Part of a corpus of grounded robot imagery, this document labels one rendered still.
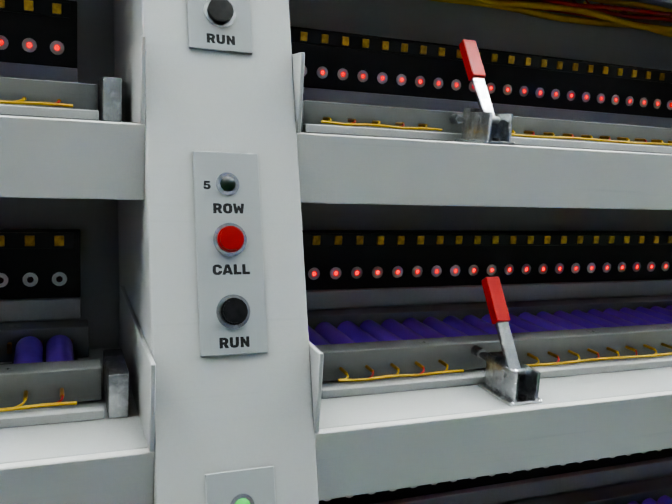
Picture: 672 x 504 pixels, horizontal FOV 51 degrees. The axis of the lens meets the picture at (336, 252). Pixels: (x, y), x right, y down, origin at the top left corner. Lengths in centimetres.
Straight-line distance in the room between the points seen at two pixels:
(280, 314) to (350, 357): 10
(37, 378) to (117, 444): 8
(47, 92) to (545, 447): 41
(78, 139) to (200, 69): 9
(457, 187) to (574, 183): 10
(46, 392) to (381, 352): 23
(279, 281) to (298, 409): 8
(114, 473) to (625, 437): 36
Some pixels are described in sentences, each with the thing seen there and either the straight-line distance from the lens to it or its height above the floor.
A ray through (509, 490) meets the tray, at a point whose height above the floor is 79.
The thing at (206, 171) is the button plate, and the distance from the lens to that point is 43.
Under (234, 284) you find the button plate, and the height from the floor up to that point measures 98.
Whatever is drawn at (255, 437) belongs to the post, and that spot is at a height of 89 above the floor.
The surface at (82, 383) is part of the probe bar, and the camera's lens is 48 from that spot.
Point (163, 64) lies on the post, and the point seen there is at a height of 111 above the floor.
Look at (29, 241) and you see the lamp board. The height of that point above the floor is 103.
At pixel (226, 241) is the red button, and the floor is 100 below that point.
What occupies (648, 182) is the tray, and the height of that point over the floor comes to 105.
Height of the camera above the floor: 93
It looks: 8 degrees up
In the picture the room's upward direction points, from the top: 4 degrees counter-clockwise
